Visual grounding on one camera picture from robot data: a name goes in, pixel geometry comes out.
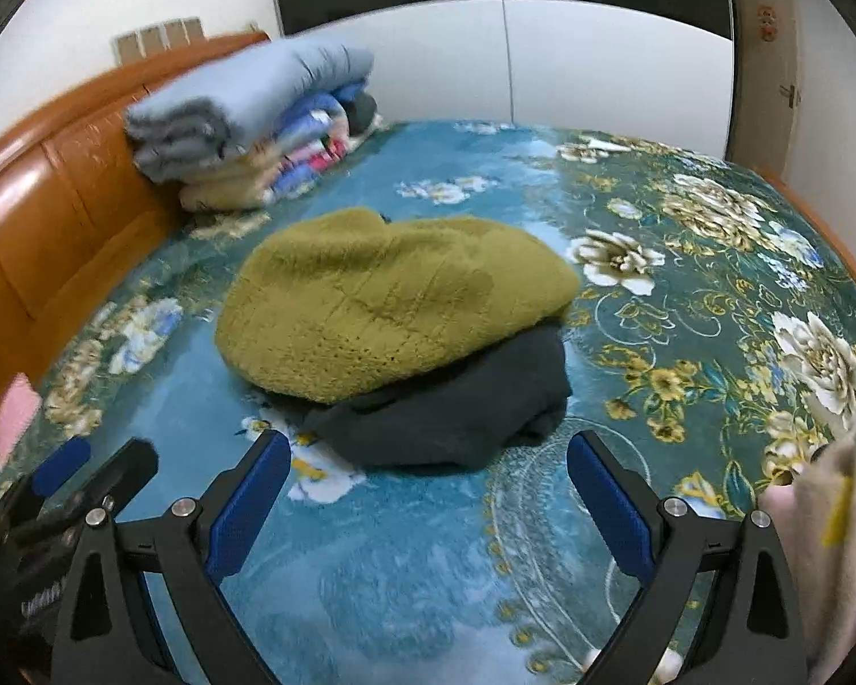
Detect dark grey garment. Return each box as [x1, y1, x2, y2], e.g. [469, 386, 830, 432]
[296, 332, 573, 472]

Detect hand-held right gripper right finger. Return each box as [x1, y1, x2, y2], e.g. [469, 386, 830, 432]
[566, 430, 809, 685]

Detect folded grey-blue quilt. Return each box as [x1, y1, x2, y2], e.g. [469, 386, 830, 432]
[124, 34, 375, 183]

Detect folded cream yellow quilt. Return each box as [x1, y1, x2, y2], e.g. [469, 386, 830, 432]
[178, 157, 286, 213]

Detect pink cloth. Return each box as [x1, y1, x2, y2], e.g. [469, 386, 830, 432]
[0, 371, 42, 468]

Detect teal floral bed blanket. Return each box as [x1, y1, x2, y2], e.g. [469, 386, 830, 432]
[0, 120, 856, 685]

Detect brown wall panels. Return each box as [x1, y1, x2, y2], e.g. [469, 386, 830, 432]
[110, 16, 207, 67]

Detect olive green fuzzy sweater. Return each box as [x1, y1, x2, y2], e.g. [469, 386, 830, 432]
[215, 207, 580, 404]

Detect white wardrobe with black band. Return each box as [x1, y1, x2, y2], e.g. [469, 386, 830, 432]
[264, 0, 732, 158]

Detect dark folded cloth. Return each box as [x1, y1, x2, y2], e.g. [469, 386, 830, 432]
[346, 91, 381, 136]

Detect cream garment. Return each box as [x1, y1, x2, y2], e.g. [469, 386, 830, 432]
[760, 406, 856, 685]

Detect beige room door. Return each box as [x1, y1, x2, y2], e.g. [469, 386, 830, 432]
[728, 0, 807, 179]

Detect stack of colourful folded quilts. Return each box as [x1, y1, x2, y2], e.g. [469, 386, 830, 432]
[257, 82, 368, 201]

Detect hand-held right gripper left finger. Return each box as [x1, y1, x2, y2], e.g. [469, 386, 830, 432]
[50, 430, 293, 685]

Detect orange wooden headboard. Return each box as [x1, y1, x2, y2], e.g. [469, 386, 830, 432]
[0, 32, 272, 415]

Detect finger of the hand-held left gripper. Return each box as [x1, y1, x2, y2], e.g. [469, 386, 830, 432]
[0, 435, 92, 515]
[14, 437, 160, 547]

